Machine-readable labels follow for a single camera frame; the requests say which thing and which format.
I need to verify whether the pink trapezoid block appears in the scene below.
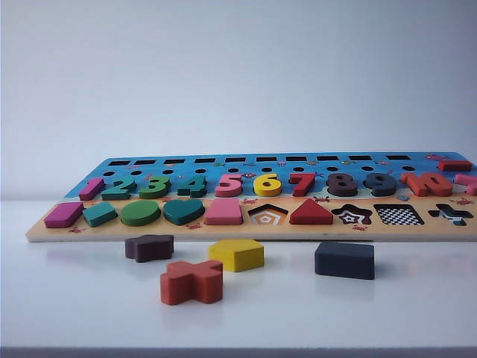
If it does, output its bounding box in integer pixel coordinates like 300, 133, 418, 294
203, 198, 241, 226

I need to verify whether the orange cross block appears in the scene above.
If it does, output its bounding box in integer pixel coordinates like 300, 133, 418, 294
160, 260, 224, 305

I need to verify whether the orange number ten piece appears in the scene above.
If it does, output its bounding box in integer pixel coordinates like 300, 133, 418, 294
401, 172, 455, 198

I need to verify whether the yellow pentagon block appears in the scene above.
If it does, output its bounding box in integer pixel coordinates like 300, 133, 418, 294
207, 239, 265, 273

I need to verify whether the colourful wooden puzzle board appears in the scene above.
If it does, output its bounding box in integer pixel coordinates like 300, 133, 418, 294
25, 151, 477, 243

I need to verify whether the navy number nine piece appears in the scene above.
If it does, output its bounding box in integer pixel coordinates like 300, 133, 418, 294
364, 173, 398, 198

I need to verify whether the dark teal heart block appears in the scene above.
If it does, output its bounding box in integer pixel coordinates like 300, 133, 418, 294
162, 198, 206, 227

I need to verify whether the green number three piece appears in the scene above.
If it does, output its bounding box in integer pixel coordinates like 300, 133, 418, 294
139, 175, 171, 200

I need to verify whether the pink sign piece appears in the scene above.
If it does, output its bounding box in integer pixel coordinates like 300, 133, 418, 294
455, 173, 477, 195

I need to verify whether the green circle block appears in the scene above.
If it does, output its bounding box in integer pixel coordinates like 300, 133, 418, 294
119, 200, 162, 227

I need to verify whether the red triangle block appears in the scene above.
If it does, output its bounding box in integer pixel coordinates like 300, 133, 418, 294
289, 198, 333, 225

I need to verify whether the yellow number six piece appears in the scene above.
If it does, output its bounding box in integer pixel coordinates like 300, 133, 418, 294
253, 173, 283, 198

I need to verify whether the dark teal number four piece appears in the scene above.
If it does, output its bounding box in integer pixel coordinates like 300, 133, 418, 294
176, 175, 208, 198

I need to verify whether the pink number five piece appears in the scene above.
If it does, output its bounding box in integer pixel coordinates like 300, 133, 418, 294
215, 173, 244, 198

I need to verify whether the maroon number eight piece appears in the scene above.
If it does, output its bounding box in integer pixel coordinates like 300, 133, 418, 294
326, 172, 359, 198

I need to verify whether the red minus sign piece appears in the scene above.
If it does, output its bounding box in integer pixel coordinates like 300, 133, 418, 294
437, 160, 473, 172

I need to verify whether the magenta number one piece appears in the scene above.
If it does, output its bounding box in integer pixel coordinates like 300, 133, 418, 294
78, 177, 105, 201

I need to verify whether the navy rectangular block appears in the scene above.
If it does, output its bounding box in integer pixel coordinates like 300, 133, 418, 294
314, 242, 375, 281

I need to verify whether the teal square block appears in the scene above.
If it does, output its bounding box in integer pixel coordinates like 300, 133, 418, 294
82, 204, 119, 227

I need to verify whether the maroon star block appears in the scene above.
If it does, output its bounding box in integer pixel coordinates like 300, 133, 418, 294
124, 234, 175, 263

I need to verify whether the magenta rectangle block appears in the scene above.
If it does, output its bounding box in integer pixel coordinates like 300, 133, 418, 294
43, 202, 84, 228

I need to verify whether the red number seven piece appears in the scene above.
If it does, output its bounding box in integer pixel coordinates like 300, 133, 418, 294
289, 172, 318, 198

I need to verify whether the teal number two piece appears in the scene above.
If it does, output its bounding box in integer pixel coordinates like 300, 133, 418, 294
100, 176, 136, 201

